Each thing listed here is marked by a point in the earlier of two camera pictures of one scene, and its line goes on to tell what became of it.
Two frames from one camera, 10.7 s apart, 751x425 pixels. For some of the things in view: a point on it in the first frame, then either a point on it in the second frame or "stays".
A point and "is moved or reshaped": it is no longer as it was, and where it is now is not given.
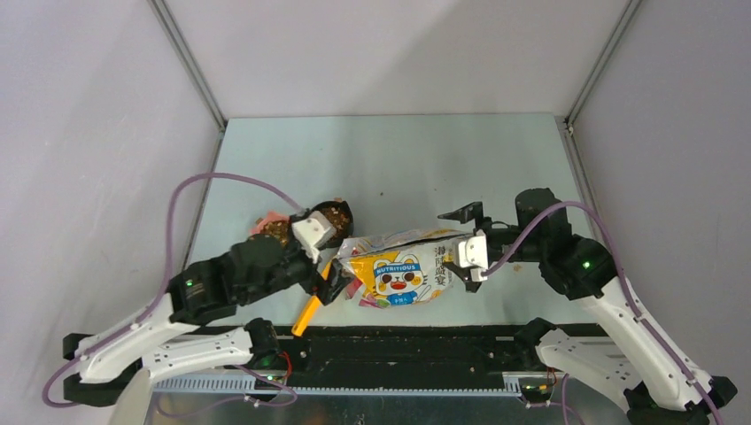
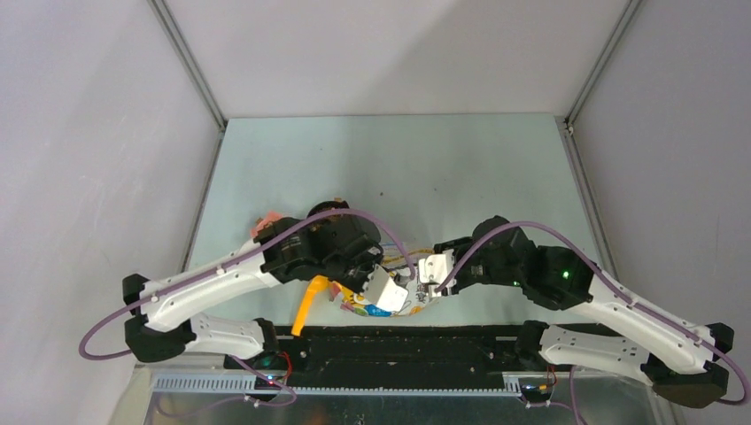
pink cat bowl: (271, 216) stays
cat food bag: (398, 267) is moved or reshaped
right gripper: (467, 212) to (459, 245)
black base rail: (370, 351) stays
